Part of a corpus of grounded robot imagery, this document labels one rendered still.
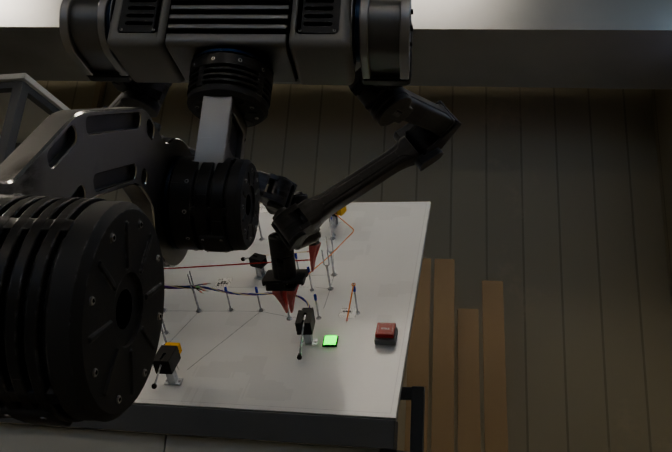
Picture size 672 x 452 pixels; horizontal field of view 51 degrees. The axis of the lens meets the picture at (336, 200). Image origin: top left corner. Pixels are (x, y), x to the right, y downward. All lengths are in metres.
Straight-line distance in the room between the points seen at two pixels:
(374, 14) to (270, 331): 1.13
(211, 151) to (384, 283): 1.16
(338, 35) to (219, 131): 0.24
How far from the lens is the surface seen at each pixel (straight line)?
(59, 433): 2.10
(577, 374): 3.99
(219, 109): 1.11
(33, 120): 2.78
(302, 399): 1.82
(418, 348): 3.52
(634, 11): 3.51
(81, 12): 1.29
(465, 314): 3.62
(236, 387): 1.90
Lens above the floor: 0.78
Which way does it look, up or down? 20 degrees up
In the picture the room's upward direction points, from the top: 4 degrees clockwise
